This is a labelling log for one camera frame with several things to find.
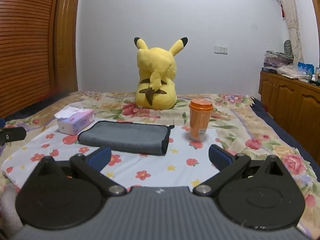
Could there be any purple and grey towel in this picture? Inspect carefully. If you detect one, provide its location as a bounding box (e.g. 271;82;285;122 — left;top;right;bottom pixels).
78;121;175;156

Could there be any purple tissue box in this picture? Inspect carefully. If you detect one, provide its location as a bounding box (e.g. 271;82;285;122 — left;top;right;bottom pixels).
54;106;94;135

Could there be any floral bed quilt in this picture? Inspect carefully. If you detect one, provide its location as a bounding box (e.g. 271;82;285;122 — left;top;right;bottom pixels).
6;92;319;239

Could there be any dark blue bedsheet edge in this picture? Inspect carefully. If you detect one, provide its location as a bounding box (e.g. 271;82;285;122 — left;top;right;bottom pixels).
249;96;320;181

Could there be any white floral mat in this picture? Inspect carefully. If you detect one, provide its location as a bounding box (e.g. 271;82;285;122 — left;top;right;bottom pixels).
1;126;221;189

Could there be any wooden cabinet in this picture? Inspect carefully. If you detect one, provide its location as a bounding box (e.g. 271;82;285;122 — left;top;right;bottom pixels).
259;72;320;163

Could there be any orange lidded cup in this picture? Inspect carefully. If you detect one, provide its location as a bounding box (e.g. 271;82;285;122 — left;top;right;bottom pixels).
189;99;213;141

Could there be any clutter on cabinet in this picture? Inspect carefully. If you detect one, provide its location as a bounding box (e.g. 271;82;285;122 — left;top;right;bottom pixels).
261;40;319;86

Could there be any wooden door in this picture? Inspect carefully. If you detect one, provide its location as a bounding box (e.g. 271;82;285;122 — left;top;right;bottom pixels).
54;0;79;93

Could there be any yellow Pikachu plush toy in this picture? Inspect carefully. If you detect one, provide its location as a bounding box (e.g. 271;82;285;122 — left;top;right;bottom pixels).
134;37;188;110

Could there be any beige curtain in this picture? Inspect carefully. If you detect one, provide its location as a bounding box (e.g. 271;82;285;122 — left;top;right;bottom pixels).
280;0;304;66

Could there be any white wall switch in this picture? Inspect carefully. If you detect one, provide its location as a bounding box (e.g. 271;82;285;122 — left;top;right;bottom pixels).
214;46;228;55

